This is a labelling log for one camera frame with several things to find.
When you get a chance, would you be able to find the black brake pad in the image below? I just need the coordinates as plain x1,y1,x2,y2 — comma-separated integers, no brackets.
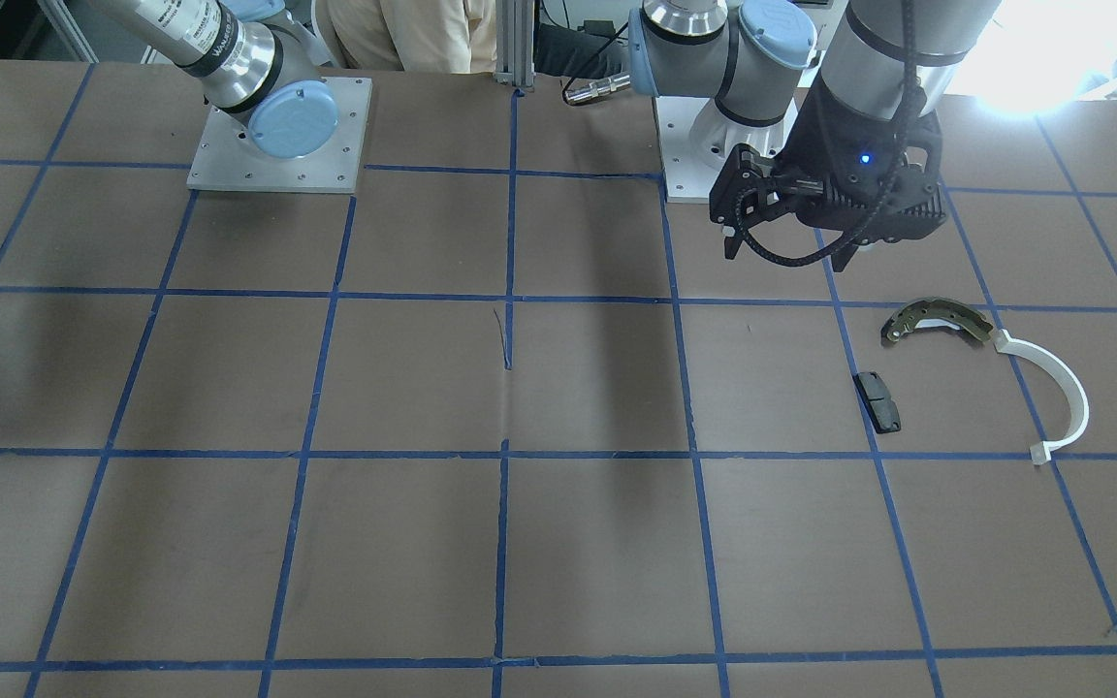
852,371,903,434

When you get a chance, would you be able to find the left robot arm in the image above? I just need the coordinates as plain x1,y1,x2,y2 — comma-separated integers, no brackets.
626,1,999,272

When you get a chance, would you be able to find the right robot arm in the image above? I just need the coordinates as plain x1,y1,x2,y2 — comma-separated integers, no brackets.
94,1,338,159

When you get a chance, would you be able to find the seated person in beige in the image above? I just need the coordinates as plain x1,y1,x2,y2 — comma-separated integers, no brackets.
327,1,497,75

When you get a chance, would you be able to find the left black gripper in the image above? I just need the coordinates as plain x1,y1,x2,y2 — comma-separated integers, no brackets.
709,82,947,272

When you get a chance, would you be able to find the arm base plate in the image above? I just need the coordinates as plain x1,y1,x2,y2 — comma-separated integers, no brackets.
653,90,804,205
187,77,375,195

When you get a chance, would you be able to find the olive brake shoe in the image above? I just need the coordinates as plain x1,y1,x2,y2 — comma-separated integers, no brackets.
880,297,996,343

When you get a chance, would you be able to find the white curved plastic piece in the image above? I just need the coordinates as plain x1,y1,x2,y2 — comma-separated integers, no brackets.
989,328,1091,465

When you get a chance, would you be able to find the aluminium frame post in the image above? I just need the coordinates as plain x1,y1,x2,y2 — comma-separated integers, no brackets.
494,0,540,93

